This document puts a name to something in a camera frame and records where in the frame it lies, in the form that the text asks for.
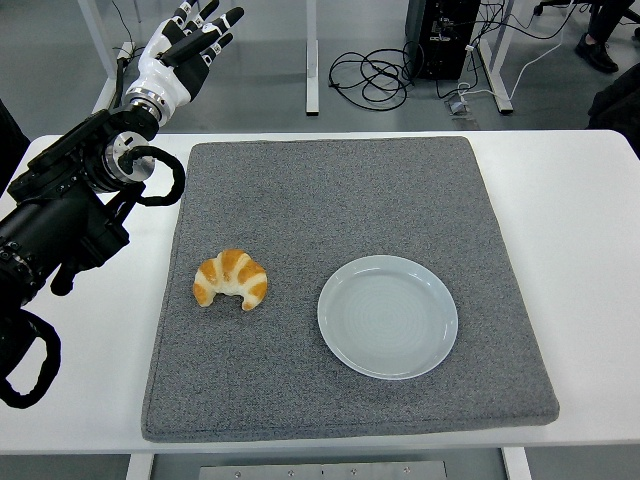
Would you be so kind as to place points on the grey floor socket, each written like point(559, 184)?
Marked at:
point(457, 107)

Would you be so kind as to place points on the person's leg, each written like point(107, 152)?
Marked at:
point(605, 20)

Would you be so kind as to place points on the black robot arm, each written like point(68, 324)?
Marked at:
point(60, 220)

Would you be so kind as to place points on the golden croissant bread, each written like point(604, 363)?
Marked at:
point(235, 272)

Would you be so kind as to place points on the person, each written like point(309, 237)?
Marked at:
point(10, 145)

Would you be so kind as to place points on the black cloth object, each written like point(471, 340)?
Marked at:
point(617, 102)

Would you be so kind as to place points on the white desk leg frame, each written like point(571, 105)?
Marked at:
point(97, 30)
point(312, 75)
point(502, 97)

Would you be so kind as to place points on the pale grey round plate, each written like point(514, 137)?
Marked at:
point(387, 320)

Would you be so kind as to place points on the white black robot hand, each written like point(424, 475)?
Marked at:
point(165, 75)

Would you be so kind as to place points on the white power strip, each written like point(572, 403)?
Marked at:
point(125, 52)

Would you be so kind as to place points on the person's foot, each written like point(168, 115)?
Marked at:
point(597, 55)

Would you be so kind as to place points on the black computer tower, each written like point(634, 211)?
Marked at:
point(440, 60)

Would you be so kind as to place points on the grey metal plate with screws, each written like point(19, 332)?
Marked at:
point(325, 471)

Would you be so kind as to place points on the black chair base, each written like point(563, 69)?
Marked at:
point(545, 6)

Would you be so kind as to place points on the grey fabric mat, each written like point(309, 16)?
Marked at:
point(325, 200)

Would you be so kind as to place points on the white table leg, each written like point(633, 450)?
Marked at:
point(139, 467)
point(516, 465)

